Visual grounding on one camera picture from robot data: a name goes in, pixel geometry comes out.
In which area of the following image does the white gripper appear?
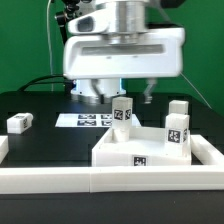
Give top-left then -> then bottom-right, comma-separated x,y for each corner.
63,27 -> 185,104

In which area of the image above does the white square table top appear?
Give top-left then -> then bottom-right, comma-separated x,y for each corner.
92,126 -> 191,167

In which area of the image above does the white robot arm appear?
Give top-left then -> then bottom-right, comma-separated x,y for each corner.
63,0 -> 186,104

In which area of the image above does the white sheet with tags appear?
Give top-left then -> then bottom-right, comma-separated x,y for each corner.
54,113 -> 142,129

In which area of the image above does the white U-shaped fence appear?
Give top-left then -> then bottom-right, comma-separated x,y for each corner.
0,135 -> 224,194

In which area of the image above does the black cable bundle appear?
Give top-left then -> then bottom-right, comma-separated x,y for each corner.
18,74 -> 68,92

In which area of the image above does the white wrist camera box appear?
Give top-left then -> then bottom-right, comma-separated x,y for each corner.
68,13 -> 109,35

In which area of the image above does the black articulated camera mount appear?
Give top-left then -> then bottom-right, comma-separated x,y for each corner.
55,0 -> 80,43

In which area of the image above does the thin white cable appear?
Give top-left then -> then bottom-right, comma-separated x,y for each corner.
46,0 -> 55,92

